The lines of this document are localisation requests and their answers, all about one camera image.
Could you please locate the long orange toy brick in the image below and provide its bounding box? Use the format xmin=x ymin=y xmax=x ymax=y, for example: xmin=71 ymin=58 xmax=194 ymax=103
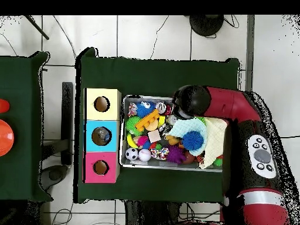
xmin=135 ymin=108 xmax=162 ymax=132

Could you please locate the small pink spiky ball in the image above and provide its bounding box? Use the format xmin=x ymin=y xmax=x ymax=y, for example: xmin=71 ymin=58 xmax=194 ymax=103
xmin=137 ymin=135 xmax=151 ymax=147

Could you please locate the pale blue waffle cloth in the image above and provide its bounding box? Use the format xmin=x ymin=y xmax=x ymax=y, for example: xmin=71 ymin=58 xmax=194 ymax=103
xmin=169 ymin=118 xmax=208 ymax=155

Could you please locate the cream yellow knitted cloth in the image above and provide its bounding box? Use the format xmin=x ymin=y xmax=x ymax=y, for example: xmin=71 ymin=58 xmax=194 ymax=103
xmin=197 ymin=117 xmax=229 ymax=169

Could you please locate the shallow clear mesh bin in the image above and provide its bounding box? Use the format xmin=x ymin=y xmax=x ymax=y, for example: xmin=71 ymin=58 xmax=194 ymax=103
xmin=121 ymin=96 xmax=237 ymax=173

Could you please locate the wooden box with three holes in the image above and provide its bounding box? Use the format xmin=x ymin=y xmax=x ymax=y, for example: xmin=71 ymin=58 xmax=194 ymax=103
xmin=84 ymin=88 xmax=122 ymax=183

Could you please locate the plain wooden cube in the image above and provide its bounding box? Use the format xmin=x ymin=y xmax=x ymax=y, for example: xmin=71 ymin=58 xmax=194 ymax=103
xmin=148 ymin=130 xmax=162 ymax=144

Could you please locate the blue spiky ball with eyes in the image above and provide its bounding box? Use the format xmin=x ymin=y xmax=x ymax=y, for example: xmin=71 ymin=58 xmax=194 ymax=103
xmin=135 ymin=101 xmax=155 ymax=118

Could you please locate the black drink can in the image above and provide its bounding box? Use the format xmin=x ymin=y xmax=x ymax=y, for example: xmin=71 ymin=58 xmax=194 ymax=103
xmin=155 ymin=101 xmax=169 ymax=115

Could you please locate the white baseball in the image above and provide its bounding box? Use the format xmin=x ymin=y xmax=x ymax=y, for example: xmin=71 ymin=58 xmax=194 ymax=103
xmin=138 ymin=149 xmax=152 ymax=162

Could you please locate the small soccer ball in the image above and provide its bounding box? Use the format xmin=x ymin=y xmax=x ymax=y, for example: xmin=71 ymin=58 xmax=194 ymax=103
xmin=125 ymin=148 xmax=139 ymax=161

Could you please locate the purple spiky toy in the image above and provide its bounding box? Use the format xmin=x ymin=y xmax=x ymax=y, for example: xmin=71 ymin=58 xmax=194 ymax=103
xmin=167 ymin=145 xmax=187 ymax=165

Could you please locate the plain blue spiky ball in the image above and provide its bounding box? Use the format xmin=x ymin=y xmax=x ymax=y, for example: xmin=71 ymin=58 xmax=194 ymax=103
xmin=182 ymin=130 xmax=205 ymax=151

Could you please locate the black upright panel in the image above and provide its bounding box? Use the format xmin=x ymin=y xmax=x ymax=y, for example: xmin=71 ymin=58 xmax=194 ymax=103
xmin=61 ymin=81 xmax=74 ymax=166

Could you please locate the grey round floor base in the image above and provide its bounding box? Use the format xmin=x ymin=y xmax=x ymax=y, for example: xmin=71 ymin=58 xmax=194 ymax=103
xmin=39 ymin=163 xmax=69 ymax=189

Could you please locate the black round stand base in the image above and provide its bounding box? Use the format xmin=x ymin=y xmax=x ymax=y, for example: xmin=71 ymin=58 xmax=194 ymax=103
xmin=189 ymin=15 xmax=225 ymax=38

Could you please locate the dark green side table cloth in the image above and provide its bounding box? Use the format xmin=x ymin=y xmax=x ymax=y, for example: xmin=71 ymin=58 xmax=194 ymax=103
xmin=0 ymin=51 xmax=52 ymax=203

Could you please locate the orange disc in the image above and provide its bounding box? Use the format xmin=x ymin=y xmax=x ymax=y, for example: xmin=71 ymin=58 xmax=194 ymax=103
xmin=0 ymin=119 xmax=15 ymax=158

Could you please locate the small red object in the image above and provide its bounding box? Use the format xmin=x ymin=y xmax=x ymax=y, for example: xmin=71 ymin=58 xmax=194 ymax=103
xmin=0 ymin=98 xmax=10 ymax=114

